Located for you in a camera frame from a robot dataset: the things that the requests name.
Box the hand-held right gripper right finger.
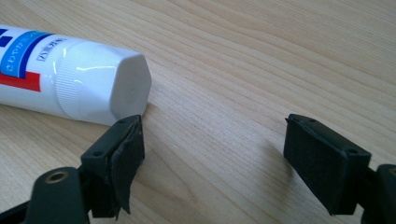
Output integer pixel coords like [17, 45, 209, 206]
[282, 113, 375, 217]

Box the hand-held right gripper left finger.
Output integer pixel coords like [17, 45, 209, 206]
[78, 114, 146, 221]

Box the white toothpaste tube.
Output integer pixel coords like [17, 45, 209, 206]
[0, 24, 152, 127]

